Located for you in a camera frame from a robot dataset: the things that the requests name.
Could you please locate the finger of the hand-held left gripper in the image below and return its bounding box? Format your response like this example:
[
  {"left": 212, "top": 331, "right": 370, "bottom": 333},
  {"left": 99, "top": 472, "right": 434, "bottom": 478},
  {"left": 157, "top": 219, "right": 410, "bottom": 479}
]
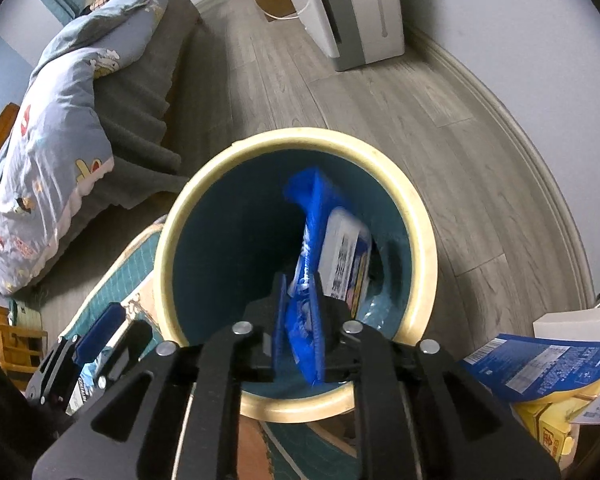
[
  {"left": 75, "top": 302, "right": 127, "bottom": 362},
  {"left": 96, "top": 320, "right": 154, "bottom": 392}
]

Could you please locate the white box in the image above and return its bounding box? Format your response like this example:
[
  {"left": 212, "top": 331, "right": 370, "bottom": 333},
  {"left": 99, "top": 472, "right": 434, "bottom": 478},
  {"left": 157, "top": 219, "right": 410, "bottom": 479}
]
[{"left": 532, "top": 304, "right": 600, "bottom": 344}]

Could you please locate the white printed wrapper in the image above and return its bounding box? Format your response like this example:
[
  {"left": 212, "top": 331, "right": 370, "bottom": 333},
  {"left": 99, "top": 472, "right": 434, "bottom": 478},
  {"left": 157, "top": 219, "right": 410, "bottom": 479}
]
[{"left": 67, "top": 355, "right": 112, "bottom": 413}]

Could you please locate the yellow box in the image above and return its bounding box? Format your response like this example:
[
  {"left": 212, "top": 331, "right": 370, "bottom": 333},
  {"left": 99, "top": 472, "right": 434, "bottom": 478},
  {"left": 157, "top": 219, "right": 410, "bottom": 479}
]
[{"left": 511, "top": 399, "right": 582, "bottom": 472}]

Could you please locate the blue wet wipe packet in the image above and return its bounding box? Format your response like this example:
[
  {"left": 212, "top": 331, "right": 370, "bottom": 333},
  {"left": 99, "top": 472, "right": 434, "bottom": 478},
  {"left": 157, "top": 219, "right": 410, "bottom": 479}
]
[{"left": 282, "top": 167, "right": 377, "bottom": 387}]

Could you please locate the wooden chair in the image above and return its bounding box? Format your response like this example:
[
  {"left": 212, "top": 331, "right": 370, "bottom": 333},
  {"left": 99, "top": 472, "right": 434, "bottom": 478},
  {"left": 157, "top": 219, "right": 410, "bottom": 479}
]
[{"left": 0, "top": 302, "right": 49, "bottom": 392}]

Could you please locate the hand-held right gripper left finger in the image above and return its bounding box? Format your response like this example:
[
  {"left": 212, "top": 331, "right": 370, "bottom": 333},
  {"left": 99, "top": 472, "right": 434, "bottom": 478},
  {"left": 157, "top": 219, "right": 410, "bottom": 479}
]
[{"left": 32, "top": 272, "right": 288, "bottom": 480}]

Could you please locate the pale blue cartoon blanket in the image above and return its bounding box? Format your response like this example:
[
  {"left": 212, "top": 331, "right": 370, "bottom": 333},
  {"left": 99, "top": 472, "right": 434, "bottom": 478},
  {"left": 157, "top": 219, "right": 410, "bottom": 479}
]
[{"left": 0, "top": 0, "right": 172, "bottom": 297}]

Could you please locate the green and white bucket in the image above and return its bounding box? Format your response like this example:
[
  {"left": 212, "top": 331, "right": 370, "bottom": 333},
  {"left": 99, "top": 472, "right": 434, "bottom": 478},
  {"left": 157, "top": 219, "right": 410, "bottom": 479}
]
[{"left": 9, "top": 299, "right": 42, "bottom": 332}]

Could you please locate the cream rimmed teal trash bin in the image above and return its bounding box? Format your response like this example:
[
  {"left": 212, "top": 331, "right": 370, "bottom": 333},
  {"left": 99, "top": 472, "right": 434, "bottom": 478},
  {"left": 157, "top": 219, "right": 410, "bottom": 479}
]
[{"left": 155, "top": 127, "right": 438, "bottom": 423}]

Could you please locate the white paper sheet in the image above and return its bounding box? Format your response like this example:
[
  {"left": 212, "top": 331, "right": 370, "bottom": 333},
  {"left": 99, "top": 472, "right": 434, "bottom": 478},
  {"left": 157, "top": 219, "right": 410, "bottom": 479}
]
[{"left": 569, "top": 387, "right": 600, "bottom": 427}]

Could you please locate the blue printed carton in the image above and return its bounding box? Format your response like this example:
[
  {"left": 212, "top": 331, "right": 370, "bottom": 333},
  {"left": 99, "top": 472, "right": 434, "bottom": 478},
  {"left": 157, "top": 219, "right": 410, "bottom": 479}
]
[{"left": 460, "top": 334, "right": 600, "bottom": 404}]

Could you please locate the wooden bed with grey sheet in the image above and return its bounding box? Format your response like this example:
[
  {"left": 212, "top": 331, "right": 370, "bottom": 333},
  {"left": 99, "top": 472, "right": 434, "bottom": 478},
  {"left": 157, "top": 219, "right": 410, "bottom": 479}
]
[{"left": 0, "top": 0, "right": 204, "bottom": 283}]

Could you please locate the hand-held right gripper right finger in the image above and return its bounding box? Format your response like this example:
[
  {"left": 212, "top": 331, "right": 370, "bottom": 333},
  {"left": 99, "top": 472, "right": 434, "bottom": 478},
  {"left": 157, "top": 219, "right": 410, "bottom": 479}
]
[{"left": 312, "top": 275, "right": 561, "bottom": 480}]

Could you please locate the teal patterned rug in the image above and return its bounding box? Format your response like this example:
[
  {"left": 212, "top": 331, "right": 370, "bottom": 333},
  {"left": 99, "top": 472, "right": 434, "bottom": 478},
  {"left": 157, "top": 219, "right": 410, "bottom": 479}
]
[{"left": 60, "top": 215, "right": 366, "bottom": 480}]

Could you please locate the white floor appliance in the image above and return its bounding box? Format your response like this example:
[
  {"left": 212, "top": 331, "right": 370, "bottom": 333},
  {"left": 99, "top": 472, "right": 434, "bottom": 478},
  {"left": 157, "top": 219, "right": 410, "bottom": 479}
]
[{"left": 272, "top": 0, "right": 407, "bottom": 72}]

